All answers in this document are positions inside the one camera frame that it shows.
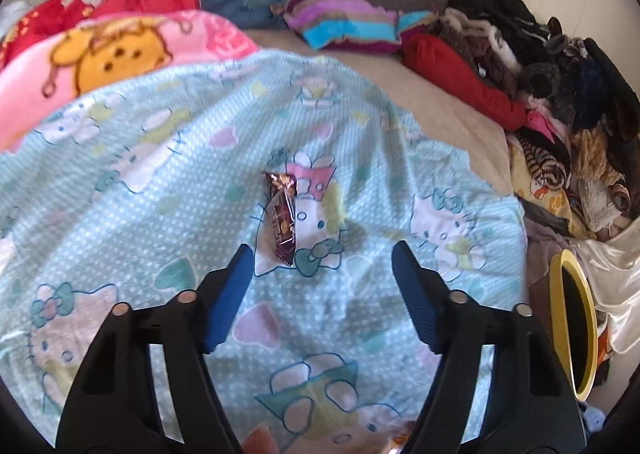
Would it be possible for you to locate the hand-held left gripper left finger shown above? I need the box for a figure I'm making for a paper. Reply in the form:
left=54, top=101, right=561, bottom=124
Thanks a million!
left=55, top=243, right=255, bottom=454

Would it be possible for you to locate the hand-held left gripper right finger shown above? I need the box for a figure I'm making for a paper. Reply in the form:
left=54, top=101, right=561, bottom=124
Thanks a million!
left=391, top=240, right=587, bottom=454

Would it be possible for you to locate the brown foil snack wrapper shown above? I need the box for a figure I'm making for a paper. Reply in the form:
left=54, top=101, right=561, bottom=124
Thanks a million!
left=264, top=171, right=299, bottom=266

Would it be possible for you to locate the yellow-rimmed black trash bin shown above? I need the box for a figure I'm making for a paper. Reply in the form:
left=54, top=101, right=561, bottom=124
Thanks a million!
left=548, top=248, right=600, bottom=403

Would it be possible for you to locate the person's left hand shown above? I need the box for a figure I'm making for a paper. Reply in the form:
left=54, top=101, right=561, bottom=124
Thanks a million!
left=241, top=426, right=279, bottom=454

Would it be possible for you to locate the light blue cartoon cat sheet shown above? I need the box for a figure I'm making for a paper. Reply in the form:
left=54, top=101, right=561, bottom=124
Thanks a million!
left=0, top=48, right=527, bottom=454

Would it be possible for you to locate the tiger-striped cloth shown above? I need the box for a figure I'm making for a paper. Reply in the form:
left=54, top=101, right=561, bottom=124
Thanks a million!
left=516, top=131, right=572, bottom=191

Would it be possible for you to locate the cream satin curtain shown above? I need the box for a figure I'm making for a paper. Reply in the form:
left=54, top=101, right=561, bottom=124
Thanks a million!
left=569, top=213, right=640, bottom=356

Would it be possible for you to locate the red pillow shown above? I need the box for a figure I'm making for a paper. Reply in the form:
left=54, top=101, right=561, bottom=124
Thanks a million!
left=401, top=33, right=532, bottom=131

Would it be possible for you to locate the pile of clothes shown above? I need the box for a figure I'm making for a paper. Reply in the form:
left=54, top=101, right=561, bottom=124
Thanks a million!
left=434, top=0, right=640, bottom=241

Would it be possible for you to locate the pink cartoon bear blanket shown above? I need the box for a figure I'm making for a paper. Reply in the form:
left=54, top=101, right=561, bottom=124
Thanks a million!
left=0, top=8, right=262, bottom=153

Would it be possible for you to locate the striped pillow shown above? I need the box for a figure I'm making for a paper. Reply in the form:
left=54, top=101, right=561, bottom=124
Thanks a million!
left=271, top=0, right=437, bottom=56

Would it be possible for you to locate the black jacket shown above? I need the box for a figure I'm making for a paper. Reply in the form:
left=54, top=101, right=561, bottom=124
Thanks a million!
left=444, top=0, right=552, bottom=43

